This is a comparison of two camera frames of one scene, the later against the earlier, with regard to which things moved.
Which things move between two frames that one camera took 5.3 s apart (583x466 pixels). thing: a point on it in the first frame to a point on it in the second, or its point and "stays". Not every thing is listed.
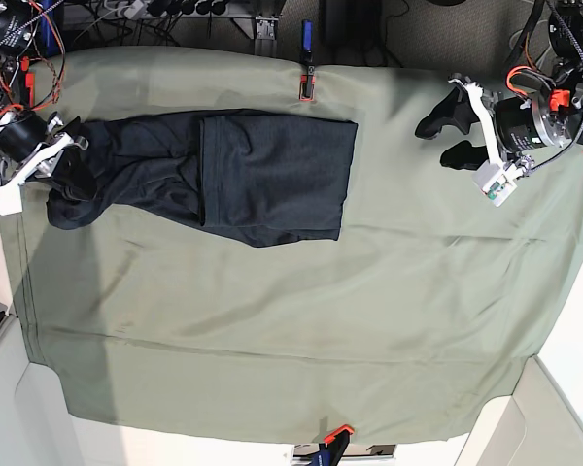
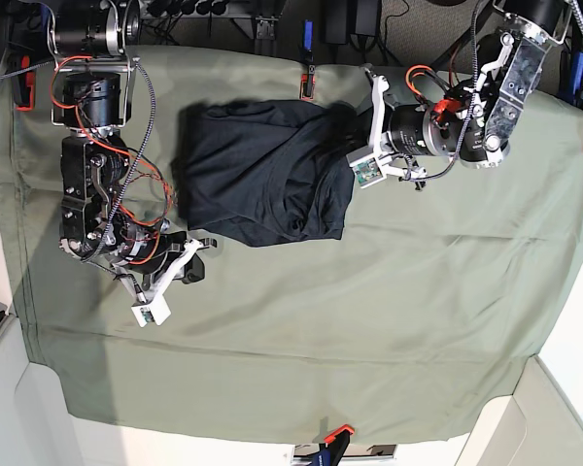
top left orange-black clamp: [26, 83] stays
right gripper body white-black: [30, 145] to [151, 273]
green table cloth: [404, 326] stays
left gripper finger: [456, 108] to [358, 125]
